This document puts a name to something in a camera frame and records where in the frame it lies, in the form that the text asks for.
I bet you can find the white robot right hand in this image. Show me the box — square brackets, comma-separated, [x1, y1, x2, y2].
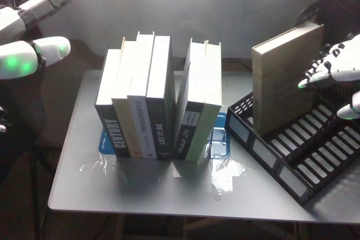
[298, 33, 360, 121]

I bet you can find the plain tan cover book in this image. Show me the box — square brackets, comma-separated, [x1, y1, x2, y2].
[251, 22, 325, 136]

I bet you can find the black slotted file tray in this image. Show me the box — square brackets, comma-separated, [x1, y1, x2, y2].
[226, 0, 360, 207]

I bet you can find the white cloth backdrop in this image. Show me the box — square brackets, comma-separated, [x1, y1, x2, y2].
[67, 0, 347, 61]

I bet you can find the pale green spine book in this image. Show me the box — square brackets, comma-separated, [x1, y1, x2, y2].
[184, 40, 223, 162]

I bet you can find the dark book with grey label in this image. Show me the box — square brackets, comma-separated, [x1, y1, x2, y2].
[173, 37, 210, 160]

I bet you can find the black Let It Be book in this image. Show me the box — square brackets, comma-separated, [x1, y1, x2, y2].
[145, 34, 177, 161]

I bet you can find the white Fashionopolis book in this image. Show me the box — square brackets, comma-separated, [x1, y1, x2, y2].
[126, 30, 158, 159]

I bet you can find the cream spine book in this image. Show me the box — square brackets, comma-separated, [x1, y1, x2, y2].
[111, 36, 149, 159]

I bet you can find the dark grey Century book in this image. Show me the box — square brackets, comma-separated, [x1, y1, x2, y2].
[94, 48, 132, 158]

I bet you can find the blue plastic bookend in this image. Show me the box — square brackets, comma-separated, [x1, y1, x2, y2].
[98, 112, 232, 160]

